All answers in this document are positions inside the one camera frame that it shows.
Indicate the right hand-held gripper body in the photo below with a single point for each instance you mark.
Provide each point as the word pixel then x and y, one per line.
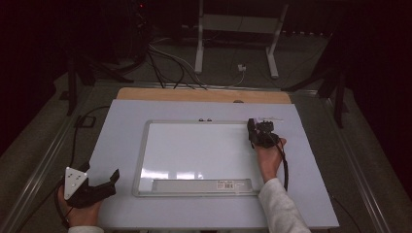
pixel 266 136

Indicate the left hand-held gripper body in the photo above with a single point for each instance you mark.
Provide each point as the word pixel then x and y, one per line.
pixel 77 191

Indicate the person's right hand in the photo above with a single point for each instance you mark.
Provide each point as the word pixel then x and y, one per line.
pixel 270 160

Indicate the person's left hand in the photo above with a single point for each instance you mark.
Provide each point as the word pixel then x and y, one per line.
pixel 81 215

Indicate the black square floor plate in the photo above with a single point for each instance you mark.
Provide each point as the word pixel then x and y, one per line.
pixel 85 121

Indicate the large white table mat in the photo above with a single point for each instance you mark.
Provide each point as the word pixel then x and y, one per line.
pixel 123 129

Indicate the white framed whiteboard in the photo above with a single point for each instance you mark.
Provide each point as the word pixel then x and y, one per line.
pixel 194 152

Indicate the black tripod stand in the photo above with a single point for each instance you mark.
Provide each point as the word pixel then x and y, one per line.
pixel 73 84
pixel 338 93

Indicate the white metal stand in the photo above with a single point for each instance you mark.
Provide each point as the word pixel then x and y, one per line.
pixel 239 24

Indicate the dark equipment rack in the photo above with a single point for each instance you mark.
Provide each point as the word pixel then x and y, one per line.
pixel 139 29

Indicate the metal floor rail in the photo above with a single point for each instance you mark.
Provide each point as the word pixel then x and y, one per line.
pixel 42 161
pixel 359 168

